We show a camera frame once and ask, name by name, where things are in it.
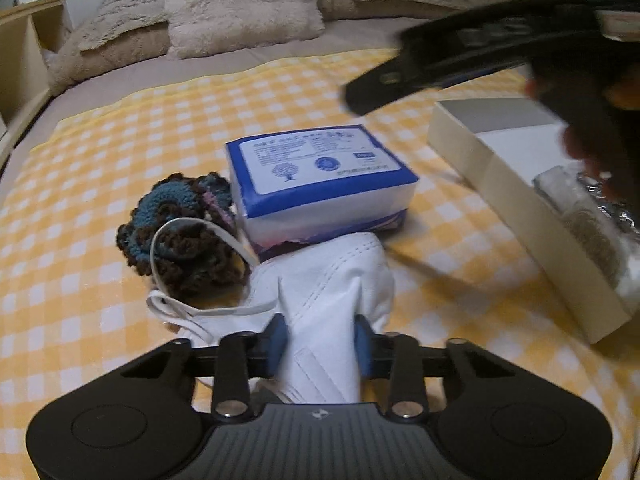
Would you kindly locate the person's right hand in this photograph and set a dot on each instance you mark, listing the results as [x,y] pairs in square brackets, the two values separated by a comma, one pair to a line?
[615,145]

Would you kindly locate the blue and white tissue pack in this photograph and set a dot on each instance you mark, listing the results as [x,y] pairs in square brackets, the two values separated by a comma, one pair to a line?
[315,175]

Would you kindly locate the white face mask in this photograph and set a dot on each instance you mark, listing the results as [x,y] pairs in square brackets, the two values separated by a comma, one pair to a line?
[325,300]

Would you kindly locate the grey bed mattress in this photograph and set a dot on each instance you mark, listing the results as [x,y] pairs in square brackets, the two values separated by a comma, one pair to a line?
[115,77]

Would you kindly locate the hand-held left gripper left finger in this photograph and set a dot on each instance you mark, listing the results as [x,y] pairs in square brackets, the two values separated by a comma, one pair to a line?
[277,345]

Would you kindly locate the dark crocheted yarn piece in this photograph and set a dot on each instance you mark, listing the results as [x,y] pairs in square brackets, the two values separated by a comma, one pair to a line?
[185,240]

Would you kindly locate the silver foil packet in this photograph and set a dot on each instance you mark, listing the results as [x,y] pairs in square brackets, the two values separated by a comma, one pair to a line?
[615,205]

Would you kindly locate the yellow checked blanket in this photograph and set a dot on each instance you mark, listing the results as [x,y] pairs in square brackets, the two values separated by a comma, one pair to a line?
[100,170]

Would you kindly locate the beige fleece blanket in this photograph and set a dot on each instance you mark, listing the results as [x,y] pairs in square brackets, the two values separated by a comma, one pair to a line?
[100,60]

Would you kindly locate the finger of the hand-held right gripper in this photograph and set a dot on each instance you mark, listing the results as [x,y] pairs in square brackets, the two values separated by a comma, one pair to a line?
[450,50]

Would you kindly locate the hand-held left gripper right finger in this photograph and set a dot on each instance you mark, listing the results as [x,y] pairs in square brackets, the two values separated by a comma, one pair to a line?
[364,350]

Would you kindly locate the fluffy cream pillow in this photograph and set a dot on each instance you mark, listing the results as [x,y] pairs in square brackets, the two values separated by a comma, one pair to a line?
[240,5]

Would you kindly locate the white cardboard box tray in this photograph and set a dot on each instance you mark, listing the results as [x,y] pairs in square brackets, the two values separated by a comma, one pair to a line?
[505,170]

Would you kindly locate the wooden bedside shelf unit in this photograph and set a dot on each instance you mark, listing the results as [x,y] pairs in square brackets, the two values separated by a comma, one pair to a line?
[22,60]

